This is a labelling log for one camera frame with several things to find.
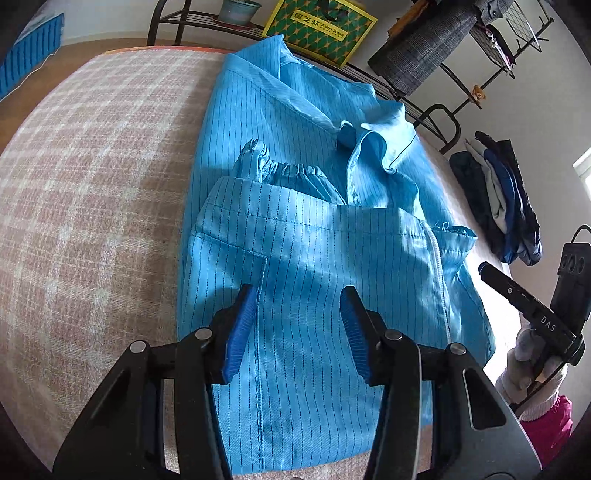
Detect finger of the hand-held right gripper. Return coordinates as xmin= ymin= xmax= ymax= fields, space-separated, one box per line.
xmin=479 ymin=261 xmax=532 ymax=315

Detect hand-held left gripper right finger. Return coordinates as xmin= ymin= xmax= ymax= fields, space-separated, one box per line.
xmin=339 ymin=285 xmax=543 ymax=480

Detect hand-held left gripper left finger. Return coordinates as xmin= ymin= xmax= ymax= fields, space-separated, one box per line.
xmin=53 ymin=283 xmax=258 ymax=480

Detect blue pinstriped work coat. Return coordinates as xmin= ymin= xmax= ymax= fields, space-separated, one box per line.
xmin=177 ymin=34 xmax=497 ymax=478

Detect person's right forearm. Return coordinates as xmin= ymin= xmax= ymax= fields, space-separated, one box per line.
xmin=519 ymin=394 xmax=575 ymax=472

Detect pile of dark folded clothes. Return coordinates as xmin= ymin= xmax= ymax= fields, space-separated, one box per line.
xmin=449 ymin=131 xmax=542 ymax=267

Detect black metal clothes rack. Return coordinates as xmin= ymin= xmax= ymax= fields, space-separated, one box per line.
xmin=147 ymin=0 xmax=555 ymax=155

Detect folded clothes on rack shelf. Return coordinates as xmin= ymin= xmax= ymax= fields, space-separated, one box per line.
xmin=480 ymin=23 xmax=518 ymax=70

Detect person's right hand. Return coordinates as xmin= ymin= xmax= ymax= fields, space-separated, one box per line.
xmin=496 ymin=325 xmax=568 ymax=409

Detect window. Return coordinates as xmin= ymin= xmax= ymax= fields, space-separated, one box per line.
xmin=573 ymin=148 xmax=591 ymax=183

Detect pink plaid blanket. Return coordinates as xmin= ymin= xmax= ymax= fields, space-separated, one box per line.
xmin=0 ymin=46 xmax=518 ymax=480

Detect grey plaid coat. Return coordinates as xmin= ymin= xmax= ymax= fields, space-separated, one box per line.
xmin=368 ymin=0 xmax=513 ymax=95

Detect yellow green patterned bag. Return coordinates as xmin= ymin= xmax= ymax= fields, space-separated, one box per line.
xmin=262 ymin=0 xmax=378 ymax=69

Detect potted plant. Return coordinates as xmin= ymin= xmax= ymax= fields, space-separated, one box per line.
xmin=217 ymin=0 xmax=263 ymax=26

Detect grey printed mattress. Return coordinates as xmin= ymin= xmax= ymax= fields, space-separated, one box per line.
xmin=14 ymin=0 xmax=63 ymax=44

